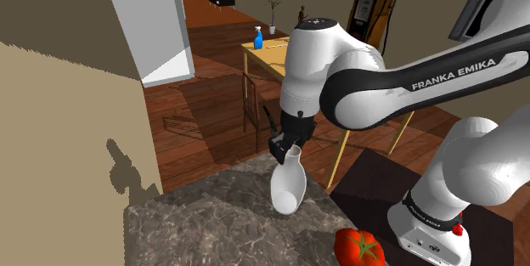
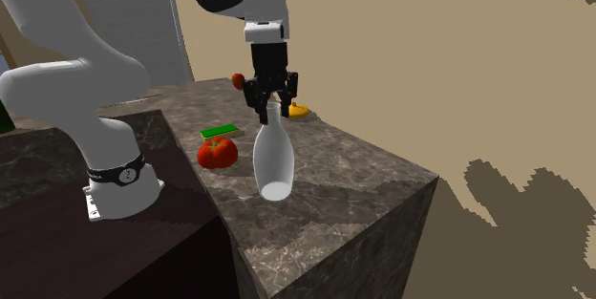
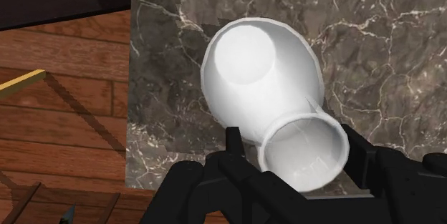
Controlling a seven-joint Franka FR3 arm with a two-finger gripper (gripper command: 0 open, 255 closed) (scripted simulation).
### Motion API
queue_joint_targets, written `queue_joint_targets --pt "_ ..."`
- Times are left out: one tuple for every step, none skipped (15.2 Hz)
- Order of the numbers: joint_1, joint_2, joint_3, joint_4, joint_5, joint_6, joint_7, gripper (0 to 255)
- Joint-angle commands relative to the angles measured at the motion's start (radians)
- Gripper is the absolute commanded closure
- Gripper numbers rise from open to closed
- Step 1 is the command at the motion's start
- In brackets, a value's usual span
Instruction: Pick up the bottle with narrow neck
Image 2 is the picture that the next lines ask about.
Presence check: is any red tomato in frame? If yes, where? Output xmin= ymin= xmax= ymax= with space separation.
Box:
xmin=197 ymin=137 xmax=240 ymax=171

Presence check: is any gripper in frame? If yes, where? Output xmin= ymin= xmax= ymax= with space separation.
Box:
xmin=241 ymin=41 xmax=300 ymax=126

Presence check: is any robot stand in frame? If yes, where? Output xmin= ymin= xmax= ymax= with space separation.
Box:
xmin=0 ymin=109 xmax=235 ymax=299

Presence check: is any yellow fruit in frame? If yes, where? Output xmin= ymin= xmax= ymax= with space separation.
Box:
xmin=287 ymin=102 xmax=311 ymax=119

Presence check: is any grey door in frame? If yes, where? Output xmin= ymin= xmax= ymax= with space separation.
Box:
xmin=76 ymin=0 xmax=195 ymax=102

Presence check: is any green and yellow sponge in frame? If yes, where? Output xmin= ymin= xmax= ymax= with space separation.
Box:
xmin=199 ymin=123 xmax=245 ymax=142

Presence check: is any white bottle vase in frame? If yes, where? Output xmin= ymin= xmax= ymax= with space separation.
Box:
xmin=252 ymin=101 xmax=296 ymax=203

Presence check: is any dark green object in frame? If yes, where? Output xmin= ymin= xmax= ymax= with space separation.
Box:
xmin=0 ymin=100 xmax=16 ymax=135

